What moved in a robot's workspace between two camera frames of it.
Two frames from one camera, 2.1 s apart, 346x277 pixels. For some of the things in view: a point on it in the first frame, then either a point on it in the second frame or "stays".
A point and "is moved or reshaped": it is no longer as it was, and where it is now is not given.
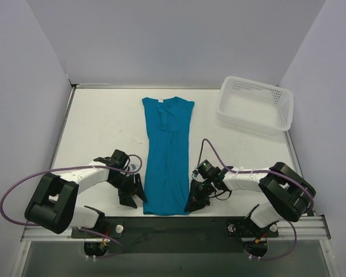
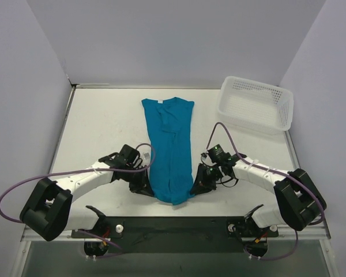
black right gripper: x=200 y=190 to x=205 y=179
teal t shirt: x=166 y=174 is moved or reshaped
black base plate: x=175 y=235 stays
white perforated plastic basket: x=255 y=106 stays
